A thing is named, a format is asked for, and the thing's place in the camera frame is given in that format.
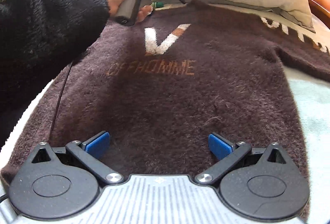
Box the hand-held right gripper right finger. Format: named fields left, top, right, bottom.
left=194, top=133, right=287, bottom=185

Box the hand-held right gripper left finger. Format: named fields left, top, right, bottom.
left=31, top=131, right=125, bottom=186

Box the brown fuzzy sweater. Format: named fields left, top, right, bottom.
left=0, top=0, right=330, bottom=224

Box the person's left forearm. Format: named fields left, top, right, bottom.
left=0, top=0, right=110, bottom=147

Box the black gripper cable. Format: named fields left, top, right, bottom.
left=49, top=59, right=74, bottom=142

